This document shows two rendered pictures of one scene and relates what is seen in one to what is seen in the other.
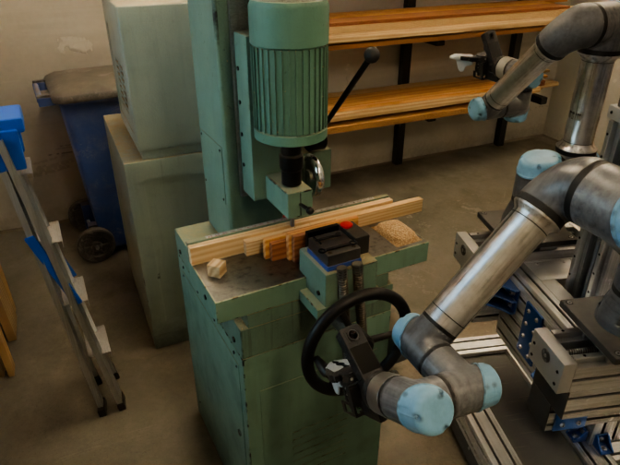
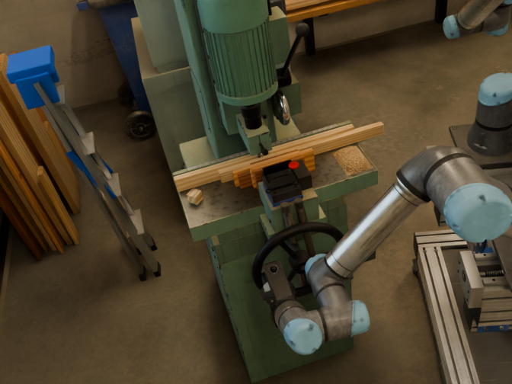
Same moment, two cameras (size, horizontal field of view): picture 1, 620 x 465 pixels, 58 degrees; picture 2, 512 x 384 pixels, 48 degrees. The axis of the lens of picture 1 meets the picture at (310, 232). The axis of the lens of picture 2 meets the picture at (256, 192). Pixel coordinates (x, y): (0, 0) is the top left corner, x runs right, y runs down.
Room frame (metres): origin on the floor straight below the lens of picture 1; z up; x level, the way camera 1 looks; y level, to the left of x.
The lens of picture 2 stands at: (-0.10, -0.36, 2.07)
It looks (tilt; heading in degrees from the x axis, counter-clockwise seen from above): 41 degrees down; 18
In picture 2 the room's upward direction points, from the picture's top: 11 degrees counter-clockwise
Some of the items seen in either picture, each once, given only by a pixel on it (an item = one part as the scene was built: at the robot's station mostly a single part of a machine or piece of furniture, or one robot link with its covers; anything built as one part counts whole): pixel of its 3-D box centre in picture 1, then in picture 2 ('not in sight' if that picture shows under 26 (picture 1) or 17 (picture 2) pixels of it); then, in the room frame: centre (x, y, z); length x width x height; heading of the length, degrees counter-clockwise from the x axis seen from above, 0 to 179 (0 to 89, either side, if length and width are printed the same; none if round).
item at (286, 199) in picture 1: (289, 196); (254, 133); (1.31, 0.05, 1.03); 0.14 x 0.07 x 0.09; 27
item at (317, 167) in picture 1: (311, 174); (281, 107); (1.46, 0.00, 1.02); 0.12 x 0.03 x 0.12; 27
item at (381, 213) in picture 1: (339, 224); (302, 152); (1.36, -0.08, 0.92); 0.55 x 0.02 x 0.04; 117
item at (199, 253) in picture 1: (298, 229); (266, 157); (1.32, 0.03, 0.93); 0.60 x 0.02 x 0.05; 117
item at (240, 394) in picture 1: (279, 368); (270, 257); (1.40, 0.10, 0.36); 0.58 x 0.45 x 0.71; 27
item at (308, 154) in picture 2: (323, 237); (283, 168); (1.25, -0.03, 0.94); 0.20 x 0.02 x 0.08; 117
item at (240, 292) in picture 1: (320, 268); (280, 193); (1.21, -0.03, 0.87); 0.61 x 0.30 x 0.06; 117
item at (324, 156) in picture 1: (312, 166); (285, 96); (1.53, -0.01, 1.02); 0.09 x 0.07 x 0.12; 117
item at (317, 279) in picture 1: (337, 269); (288, 200); (1.13, -0.07, 0.92); 0.15 x 0.13 x 0.09; 117
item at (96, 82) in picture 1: (114, 160); (151, 48); (2.92, 1.09, 0.48); 0.64 x 0.54 x 0.97; 117
